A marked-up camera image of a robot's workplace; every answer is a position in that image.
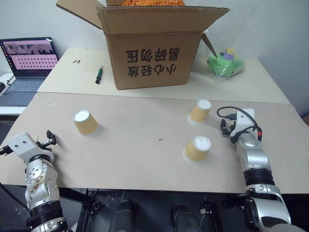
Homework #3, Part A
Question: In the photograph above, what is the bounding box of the green black screwdriver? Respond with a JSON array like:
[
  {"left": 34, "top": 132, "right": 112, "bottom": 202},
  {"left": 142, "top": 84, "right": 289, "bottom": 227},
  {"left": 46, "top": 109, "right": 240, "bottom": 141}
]
[{"left": 95, "top": 63, "right": 104, "bottom": 85}]

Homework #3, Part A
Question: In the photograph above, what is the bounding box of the orange mesh bundle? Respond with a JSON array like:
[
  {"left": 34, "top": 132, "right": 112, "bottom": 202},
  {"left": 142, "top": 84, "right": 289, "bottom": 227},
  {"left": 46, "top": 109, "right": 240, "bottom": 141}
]
[{"left": 106, "top": 0, "right": 187, "bottom": 8}]

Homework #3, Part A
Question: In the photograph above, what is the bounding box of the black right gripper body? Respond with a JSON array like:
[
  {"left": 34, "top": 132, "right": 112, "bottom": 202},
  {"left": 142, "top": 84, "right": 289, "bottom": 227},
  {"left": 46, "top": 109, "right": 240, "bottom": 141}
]
[{"left": 226, "top": 120, "right": 237, "bottom": 144}]

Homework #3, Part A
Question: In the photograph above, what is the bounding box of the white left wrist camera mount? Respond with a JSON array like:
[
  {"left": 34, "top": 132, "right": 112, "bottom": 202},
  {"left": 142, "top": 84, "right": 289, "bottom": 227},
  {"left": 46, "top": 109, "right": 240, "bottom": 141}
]
[{"left": 6, "top": 132, "right": 55, "bottom": 165}]

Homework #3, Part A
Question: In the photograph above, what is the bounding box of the clear bag of green toys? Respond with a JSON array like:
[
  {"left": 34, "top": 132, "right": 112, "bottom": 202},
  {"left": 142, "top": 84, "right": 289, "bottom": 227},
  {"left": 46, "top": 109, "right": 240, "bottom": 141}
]
[{"left": 204, "top": 30, "right": 246, "bottom": 84}]

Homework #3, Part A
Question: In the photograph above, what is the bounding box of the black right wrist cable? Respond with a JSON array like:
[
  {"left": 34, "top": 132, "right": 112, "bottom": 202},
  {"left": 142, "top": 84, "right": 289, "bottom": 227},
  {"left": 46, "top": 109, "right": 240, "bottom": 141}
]
[{"left": 216, "top": 106, "right": 239, "bottom": 121}]

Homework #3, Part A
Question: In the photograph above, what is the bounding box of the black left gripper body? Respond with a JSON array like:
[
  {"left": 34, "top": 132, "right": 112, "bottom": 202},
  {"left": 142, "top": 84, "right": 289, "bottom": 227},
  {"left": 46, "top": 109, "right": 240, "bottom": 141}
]
[{"left": 36, "top": 139, "right": 53, "bottom": 152}]

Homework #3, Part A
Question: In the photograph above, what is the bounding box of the grey open laptop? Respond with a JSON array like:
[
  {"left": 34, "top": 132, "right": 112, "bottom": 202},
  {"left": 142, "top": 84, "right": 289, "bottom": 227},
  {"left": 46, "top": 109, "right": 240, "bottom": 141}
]
[{"left": 0, "top": 37, "right": 59, "bottom": 107}]

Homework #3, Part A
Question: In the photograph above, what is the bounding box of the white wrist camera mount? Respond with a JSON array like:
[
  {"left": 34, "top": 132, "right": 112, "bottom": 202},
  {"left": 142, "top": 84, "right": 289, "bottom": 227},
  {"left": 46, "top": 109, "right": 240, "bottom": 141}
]
[
  {"left": 230, "top": 108, "right": 258, "bottom": 139},
  {"left": 6, "top": 132, "right": 55, "bottom": 165}
]

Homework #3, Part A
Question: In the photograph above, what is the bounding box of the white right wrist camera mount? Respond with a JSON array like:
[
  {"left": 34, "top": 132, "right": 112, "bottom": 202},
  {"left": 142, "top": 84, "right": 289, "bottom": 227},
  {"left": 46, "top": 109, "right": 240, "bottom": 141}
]
[{"left": 230, "top": 108, "right": 258, "bottom": 139}]

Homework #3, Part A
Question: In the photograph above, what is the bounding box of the brown paper cup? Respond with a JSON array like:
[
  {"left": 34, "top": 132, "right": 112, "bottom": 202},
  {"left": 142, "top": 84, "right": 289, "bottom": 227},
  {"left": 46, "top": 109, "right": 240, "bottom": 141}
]
[
  {"left": 72, "top": 108, "right": 100, "bottom": 139},
  {"left": 187, "top": 99, "right": 212, "bottom": 126},
  {"left": 183, "top": 136, "right": 211, "bottom": 166}
]

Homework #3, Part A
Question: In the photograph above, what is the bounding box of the open printed cardboard box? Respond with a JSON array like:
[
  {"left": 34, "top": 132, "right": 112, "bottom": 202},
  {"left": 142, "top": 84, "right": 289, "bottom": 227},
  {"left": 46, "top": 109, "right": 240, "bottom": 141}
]
[{"left": 56, "top": 0, "right": 230, "bottom": 91}]

